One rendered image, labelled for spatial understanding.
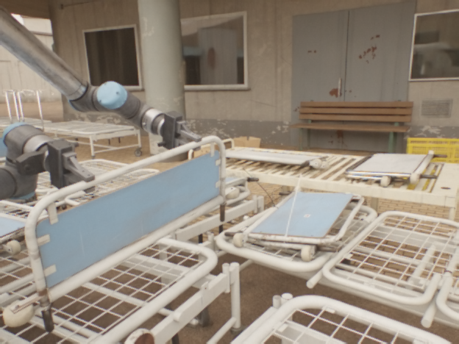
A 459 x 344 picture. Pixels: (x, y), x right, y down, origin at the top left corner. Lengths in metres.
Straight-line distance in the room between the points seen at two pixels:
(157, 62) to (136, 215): 4.88
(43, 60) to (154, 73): 4.70
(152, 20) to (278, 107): 2.76
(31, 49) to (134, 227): 0.60
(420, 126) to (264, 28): 3.16
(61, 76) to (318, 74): 5.93
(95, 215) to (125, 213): 0.10
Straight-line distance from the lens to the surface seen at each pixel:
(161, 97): 5.99
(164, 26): 6.03
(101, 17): 10.05
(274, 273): 2.59
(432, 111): 6.71
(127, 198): 1.18
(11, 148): 1.29
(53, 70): 1.39
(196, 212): 1.41
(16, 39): 1.33
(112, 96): 1.38
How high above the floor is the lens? 1.22
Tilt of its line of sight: 14 degrees down
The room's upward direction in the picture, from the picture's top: 1 degrees counter-clockwise
